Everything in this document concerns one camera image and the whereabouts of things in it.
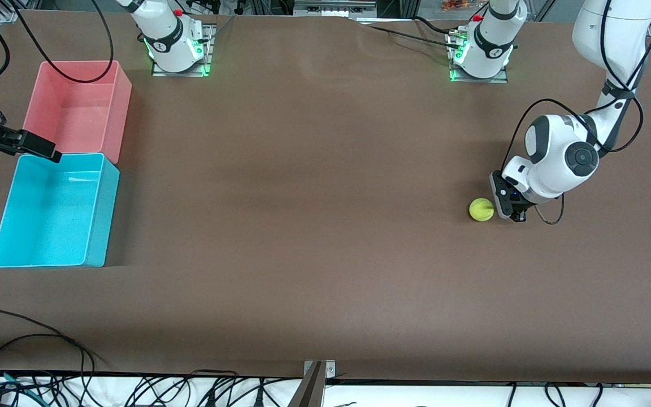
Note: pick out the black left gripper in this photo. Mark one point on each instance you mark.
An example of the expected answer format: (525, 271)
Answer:
(520, 213)

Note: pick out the yellow-green tennis ball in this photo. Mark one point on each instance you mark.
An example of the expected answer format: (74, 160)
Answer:
(480, 210)

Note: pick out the pink plastic bin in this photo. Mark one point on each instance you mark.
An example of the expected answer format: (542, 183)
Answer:
(77, 113)

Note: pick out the blue plastic bin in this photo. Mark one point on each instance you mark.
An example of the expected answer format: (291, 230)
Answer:
(48, 215)

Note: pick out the small orange object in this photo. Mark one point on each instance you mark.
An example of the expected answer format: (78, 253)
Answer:
(455, 5)

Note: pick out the grey metal bar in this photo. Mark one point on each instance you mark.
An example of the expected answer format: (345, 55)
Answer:
(308, 393)

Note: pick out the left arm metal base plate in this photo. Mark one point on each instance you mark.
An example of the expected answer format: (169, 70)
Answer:
(478, 80)

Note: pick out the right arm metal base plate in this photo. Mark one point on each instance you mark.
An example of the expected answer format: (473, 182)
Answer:
(208, 53)

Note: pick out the small metal bracket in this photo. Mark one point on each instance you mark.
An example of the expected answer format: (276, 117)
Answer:
(330, 370)

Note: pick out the aluminium frame with sockets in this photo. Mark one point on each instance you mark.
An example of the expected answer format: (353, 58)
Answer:
(331, 8)

